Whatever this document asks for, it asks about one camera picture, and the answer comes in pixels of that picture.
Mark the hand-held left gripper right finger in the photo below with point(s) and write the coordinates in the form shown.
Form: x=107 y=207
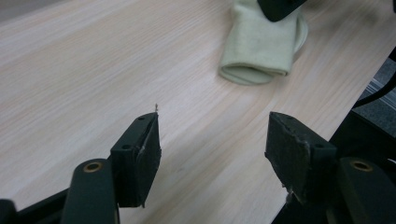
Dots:
x=295 y=158

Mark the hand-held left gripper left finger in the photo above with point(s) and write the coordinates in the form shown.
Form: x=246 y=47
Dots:
x=137 y=155

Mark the pale green sock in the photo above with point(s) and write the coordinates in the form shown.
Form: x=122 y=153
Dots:
x=258 y=46

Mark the aluminium floor rail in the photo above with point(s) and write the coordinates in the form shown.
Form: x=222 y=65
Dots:
x=378 y=88

